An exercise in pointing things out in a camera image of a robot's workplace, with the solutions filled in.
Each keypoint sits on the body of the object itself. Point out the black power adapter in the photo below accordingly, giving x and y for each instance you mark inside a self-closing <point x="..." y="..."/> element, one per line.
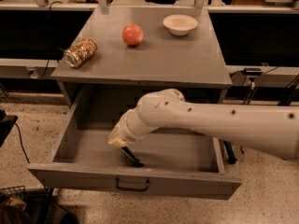
<point x="252" y="71"/>

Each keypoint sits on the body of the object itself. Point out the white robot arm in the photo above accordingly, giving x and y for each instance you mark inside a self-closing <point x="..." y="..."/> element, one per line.
<point x="273" y="130"/>

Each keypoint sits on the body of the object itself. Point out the black table leg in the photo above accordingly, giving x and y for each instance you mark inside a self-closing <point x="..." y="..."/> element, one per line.
<point x="230" y="154"/>

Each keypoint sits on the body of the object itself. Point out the white ceramic bowl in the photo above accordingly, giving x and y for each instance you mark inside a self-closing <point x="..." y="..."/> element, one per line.
<point x="180" y="24"/>

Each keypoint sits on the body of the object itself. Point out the wire basket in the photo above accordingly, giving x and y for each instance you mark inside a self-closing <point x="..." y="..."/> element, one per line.
<point x="15" y="191"/>

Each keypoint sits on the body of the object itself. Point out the dark blue rxbar wrapper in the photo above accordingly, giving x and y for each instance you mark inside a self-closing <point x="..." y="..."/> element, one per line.
<point x="133" y="158"/>

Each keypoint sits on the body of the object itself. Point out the red apple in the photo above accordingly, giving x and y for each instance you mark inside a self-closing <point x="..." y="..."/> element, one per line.
<point x="132" y="34"/>

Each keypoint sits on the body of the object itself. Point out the black device left edge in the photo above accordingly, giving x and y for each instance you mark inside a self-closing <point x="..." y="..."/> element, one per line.
<point x="6" y="124"/>

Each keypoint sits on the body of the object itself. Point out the grey open top drawer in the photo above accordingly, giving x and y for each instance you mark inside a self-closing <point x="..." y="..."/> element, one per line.
<point x="176" y="162"/>

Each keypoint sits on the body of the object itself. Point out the golden patterned drink can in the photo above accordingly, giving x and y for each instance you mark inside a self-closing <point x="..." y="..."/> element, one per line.
<point x="80" y="52"/>

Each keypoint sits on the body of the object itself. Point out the black drawer handle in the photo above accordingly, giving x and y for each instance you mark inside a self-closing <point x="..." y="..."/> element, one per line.
<point x="131" y="185"/>

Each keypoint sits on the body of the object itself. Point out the grey cabinet counter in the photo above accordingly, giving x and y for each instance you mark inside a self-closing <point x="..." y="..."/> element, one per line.
<point x="161" y="59"/>

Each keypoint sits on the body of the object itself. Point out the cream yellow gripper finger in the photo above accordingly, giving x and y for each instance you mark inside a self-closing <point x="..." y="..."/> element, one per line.
<point x="115" y="139"/>

